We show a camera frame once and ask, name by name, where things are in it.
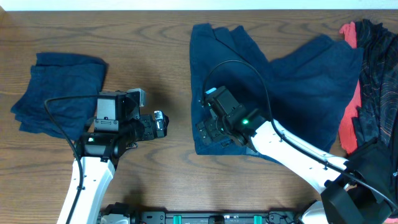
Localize dark blue denim shorts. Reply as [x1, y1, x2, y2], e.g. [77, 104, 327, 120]
[190, 24, 364, 151]

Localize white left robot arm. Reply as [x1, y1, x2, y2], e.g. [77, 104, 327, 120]
[57, 111, 169, 223]

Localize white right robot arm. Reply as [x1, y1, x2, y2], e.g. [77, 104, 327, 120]
[195, 103, 397, 223]

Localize folded dark blue garment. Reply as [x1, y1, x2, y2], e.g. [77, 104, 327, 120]
[11, 52, 108, 140]

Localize red cloth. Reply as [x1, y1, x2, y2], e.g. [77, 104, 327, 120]
[338, 22, 361, 154]

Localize black patterned garment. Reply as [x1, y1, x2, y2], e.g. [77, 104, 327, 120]
[353, 19, 397, 196]

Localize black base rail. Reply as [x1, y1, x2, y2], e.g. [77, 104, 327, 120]
[95, 202, 302, 224]

